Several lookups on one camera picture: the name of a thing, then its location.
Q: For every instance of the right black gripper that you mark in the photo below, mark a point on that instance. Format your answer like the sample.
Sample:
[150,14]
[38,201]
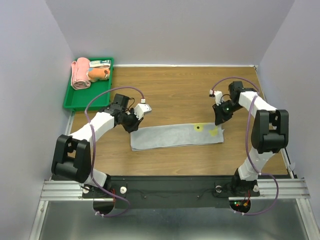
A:
[220,117]

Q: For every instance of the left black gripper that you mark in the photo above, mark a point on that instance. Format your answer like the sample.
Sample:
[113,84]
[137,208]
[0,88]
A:
[134,127]

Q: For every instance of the yellow green towel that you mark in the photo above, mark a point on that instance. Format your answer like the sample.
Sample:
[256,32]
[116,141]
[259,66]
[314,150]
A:
[176,135]

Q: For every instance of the orange polka dot towel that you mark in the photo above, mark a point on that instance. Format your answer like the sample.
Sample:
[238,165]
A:
[95,74]

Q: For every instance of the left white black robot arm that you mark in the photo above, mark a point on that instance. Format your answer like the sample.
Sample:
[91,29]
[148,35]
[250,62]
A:
[73,156]

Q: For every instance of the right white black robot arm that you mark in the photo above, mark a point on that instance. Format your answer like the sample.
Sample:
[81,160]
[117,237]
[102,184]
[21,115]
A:
[266,136]

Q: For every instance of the green plastic tray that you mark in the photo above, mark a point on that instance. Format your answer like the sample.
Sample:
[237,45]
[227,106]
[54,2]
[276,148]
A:
[77,100]

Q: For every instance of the rolled white blue towel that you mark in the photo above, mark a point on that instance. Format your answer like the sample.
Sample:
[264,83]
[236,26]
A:
[100,63]

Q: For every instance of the rolled pink towel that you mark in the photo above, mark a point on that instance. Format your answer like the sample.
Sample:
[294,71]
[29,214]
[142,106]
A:
[79,78]

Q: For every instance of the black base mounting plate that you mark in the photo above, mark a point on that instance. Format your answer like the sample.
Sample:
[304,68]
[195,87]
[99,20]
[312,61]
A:
[170,192]

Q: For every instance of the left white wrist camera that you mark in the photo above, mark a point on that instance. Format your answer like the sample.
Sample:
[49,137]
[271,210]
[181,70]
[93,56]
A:
[141,109]

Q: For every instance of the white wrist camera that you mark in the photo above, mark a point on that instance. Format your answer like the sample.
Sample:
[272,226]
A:
[217,95]
[141,109]

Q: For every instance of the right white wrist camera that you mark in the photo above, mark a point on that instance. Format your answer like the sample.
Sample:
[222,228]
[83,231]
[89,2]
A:
[217,95]

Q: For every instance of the aluminium frame rail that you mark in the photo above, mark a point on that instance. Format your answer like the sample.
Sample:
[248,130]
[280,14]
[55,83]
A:
[71,191]

